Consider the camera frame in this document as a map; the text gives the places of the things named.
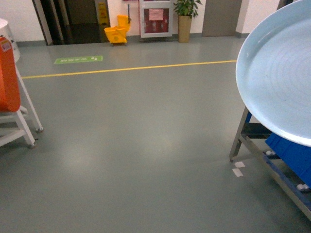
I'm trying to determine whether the light blue oval tray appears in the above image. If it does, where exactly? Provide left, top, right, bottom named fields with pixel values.
left=236, top=0, right=311, bottom=146

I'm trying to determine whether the yellow mop bucket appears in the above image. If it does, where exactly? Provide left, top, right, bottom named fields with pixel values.
left=104, top=4, right=131, bottom=46

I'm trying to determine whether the green floor sign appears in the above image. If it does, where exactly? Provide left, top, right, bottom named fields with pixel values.
left=54, top=55, right=103, bottom=65

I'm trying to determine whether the white fire cabinet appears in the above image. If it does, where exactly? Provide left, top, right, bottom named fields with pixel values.
left=138, top=0, right=173, bottom=38

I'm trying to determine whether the potted green plant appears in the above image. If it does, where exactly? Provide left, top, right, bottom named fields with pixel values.
left=174, top=0, right=202, bottom=43

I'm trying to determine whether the orange machine on stand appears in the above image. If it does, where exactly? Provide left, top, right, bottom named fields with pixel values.
left=0, top=19, right=43, bottom=148

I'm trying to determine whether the blue crate on rack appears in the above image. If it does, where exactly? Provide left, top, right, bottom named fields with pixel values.
left=242, top=112, right=311, bottom=186

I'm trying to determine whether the steel shelf frame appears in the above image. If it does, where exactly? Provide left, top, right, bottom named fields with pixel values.
left=229, top=108, right=311, bottom=219

